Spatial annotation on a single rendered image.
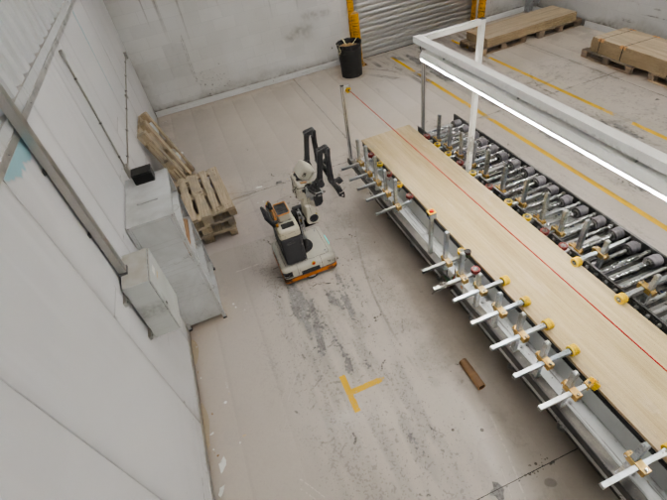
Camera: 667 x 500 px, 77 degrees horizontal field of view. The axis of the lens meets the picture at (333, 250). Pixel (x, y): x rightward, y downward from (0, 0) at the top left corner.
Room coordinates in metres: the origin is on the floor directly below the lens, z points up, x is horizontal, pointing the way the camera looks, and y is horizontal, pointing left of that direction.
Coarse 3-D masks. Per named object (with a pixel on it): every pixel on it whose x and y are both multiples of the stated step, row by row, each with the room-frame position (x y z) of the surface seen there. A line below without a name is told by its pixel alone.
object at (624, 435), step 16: (400, 192) 3.99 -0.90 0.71; (384, 208) 4.47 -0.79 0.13; (416, 208) 3.62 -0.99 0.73; (480, 272) 2.48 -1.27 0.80; (448, 288) 2.98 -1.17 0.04; (496, 288) 2.26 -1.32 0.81; (464, 304) 2.66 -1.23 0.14; (512, 320) 2.02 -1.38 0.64; (528, 320) 1.87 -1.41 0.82; (544, 336) 1.70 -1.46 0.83; (560, 368) 1.50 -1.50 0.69; (576, 368) 1.40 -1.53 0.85; (528, 384) 1.70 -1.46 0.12; (576, 384) 1.35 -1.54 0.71; (592, 400) 1.22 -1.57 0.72; (608, 416) 1.08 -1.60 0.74; (624, 432) 0.97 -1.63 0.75; (592, 464) 1.01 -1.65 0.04; (656, 464) 0.75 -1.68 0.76; (656, 480) 0.70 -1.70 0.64
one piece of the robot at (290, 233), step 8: (272, 208) 3.76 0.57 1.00; (272, 216) 3.87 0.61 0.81; (296, 216) 3.82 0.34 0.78; (280, 224) 3.70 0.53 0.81; (288, 224) 3.67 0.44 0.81; (296, 224) 3.64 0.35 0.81; (280, 232) 3.57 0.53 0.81; (288, 232) 3.57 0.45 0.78; (296, 232) 3.59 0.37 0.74; (280, 240) 3.58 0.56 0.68; (288, 240) 3.57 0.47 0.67; (296, 240) 3.59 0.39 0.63; (304, 240) 3.75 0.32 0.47; (280, 248) 3.82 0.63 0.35; (288, 248) 3.56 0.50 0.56; (296, 248) 3.58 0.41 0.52; (304, 248) 3.61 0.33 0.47; (288, 256) 3.55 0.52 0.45; (296, 256) 3.57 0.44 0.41; (304, 256) 3.60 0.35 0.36; (288, 264) 3.55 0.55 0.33
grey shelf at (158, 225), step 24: (144, 192) 3.67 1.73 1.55; (168, 192) 3.58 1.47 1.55; (144, 216) 3.26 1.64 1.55; (168, 216) 3.21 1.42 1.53; (144, 240) 3.14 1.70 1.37; (168, 240) 3.18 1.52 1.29; (192, 240) 3.61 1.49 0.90; (168, 264) 3.16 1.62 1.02; (192, 264) 3.20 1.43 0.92; (192, 288) 3.18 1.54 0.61; (216, 288) 3.58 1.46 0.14; (192, 312) 3.15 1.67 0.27; (216, 312) 3.20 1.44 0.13
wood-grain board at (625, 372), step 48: (384, 144) 4.81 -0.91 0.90; (432, 144) 4.59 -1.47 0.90; (432, 192) 3.62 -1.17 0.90; (480, 192) 3.47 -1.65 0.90; (480, 240) 2.77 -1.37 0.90; (528, 240) 2.66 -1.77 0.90; (528, 288) 2.13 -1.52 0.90; (576, 288) 2.04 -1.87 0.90; (576, 336) 1.61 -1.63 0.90; (624, 336) 1.54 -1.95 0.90; (624, 384) 1.20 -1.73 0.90
